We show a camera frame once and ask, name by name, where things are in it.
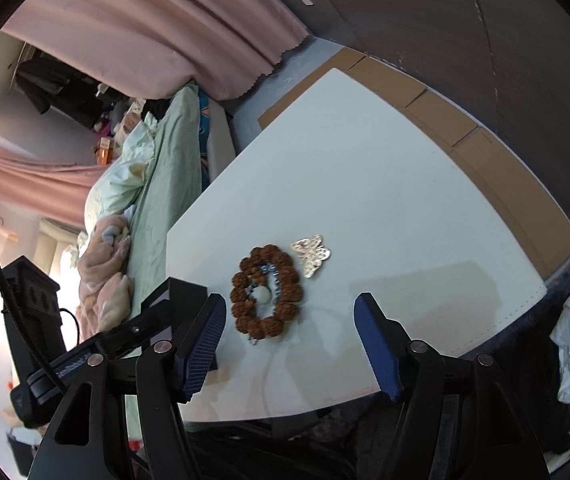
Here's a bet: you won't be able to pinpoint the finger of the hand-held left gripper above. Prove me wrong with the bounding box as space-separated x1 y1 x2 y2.
92 309 182 362

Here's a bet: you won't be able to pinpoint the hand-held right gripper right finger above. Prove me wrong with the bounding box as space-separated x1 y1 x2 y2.
354 292 552 480

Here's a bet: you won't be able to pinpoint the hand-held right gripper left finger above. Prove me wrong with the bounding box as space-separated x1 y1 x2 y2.
27 292 228 480

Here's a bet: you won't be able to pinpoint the black gift box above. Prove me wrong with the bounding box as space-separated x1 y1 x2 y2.
141 277 222 375

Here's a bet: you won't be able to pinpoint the small blue bead bracelet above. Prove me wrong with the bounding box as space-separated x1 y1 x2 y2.
246 262 282 307

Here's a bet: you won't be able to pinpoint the brown bead bracelet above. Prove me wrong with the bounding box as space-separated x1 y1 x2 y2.
230 244 306 342

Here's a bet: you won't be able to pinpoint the white butterfly hair clip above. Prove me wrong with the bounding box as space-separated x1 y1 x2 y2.
290 233 332 279

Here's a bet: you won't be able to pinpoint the pink fleece blanket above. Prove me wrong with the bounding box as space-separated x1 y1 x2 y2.
75 214 136 333

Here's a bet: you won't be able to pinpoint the narrow pink curtain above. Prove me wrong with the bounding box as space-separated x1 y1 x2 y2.
0 130 110 227

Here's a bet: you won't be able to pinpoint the pale green duvet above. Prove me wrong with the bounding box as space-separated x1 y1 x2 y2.
84 111 160 222

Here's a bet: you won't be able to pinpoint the white table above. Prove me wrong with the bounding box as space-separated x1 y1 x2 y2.
166 67 550 423

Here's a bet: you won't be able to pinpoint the bed with green sheet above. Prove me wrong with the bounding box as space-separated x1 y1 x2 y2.
124 84 239 288

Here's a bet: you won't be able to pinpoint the hanging dark clothes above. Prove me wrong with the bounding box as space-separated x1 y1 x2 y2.
14 56 113 127

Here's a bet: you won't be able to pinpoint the black garment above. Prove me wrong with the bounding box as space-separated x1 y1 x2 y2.
142 96 176 116

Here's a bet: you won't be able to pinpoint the flattened brown cardboard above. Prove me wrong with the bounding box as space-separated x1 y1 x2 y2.
257 46 570 282

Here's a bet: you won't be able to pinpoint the wide pink curtain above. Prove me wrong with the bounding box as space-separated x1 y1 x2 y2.
1 0 312 102

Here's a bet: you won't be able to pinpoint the dark brown wardrobe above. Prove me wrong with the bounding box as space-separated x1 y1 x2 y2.
230 0 570 248

